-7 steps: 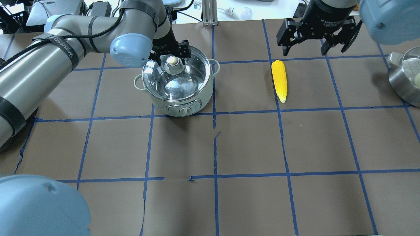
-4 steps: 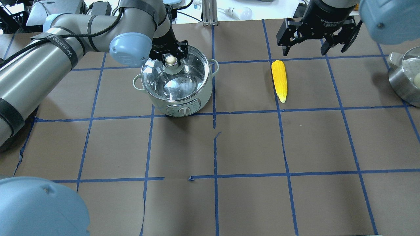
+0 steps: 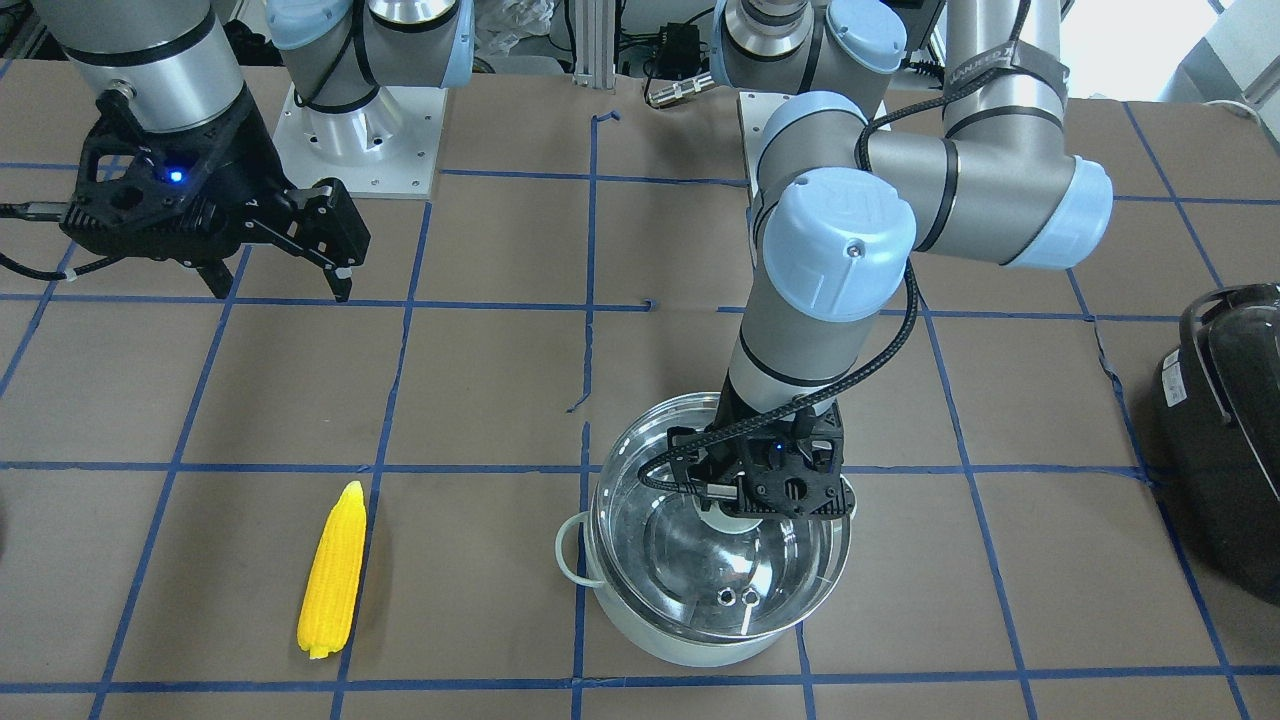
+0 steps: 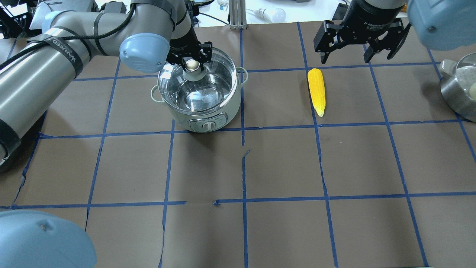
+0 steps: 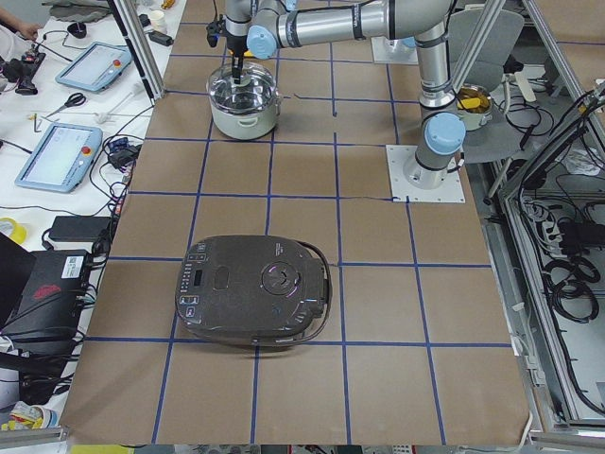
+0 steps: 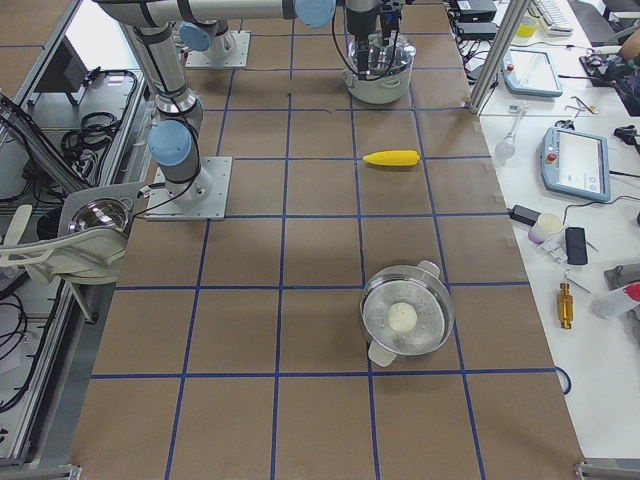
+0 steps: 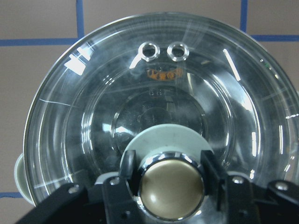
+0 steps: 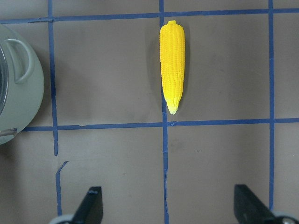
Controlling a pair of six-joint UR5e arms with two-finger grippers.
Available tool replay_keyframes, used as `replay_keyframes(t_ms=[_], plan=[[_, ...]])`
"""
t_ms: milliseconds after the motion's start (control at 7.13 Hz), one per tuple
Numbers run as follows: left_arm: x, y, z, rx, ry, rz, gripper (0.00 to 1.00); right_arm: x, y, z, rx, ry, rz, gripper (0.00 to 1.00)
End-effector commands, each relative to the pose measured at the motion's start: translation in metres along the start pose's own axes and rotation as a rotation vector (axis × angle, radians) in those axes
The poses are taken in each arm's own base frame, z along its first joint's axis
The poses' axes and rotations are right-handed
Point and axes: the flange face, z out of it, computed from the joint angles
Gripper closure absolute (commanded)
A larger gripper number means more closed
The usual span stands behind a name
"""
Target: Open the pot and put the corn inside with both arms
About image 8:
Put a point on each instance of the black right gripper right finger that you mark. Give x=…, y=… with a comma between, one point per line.
x=249, y=209

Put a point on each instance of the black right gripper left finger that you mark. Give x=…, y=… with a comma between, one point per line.
x=90, y=211

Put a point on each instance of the yellow corn cob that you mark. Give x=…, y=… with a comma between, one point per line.
x=172, y=63

